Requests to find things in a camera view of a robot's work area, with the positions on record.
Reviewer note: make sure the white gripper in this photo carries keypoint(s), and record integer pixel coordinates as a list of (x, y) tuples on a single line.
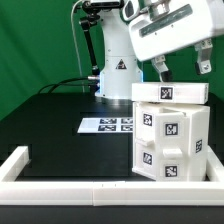
[(187, 23)]

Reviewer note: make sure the small white cabinet top box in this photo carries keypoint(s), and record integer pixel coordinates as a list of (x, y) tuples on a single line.
[(174, 92)]

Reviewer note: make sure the white cabinet body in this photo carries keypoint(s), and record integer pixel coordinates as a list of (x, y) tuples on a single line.
[(196, 125)]

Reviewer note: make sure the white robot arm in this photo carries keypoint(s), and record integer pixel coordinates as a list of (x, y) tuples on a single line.
[(121, 69)]

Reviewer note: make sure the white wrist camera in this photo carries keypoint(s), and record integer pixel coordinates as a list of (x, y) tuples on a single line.
[(132, 9)]

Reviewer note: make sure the white fiducial marker base plate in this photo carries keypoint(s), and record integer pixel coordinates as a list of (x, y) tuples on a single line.
[(106, 125)]

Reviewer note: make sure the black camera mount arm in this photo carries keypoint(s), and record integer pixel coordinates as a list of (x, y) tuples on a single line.
[(92, 8)]

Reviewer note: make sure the white U-shaped boundary frame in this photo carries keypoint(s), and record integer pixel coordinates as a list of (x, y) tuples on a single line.
[(13, 192)]

